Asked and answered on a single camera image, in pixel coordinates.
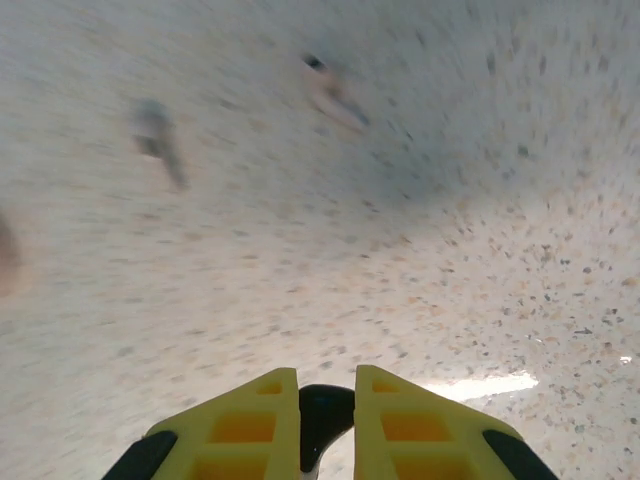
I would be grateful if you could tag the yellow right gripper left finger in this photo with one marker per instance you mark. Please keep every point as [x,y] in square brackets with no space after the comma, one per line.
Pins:
[240,430]

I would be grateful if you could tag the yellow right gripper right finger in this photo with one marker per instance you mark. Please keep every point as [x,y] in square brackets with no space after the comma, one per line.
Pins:
[415,430]

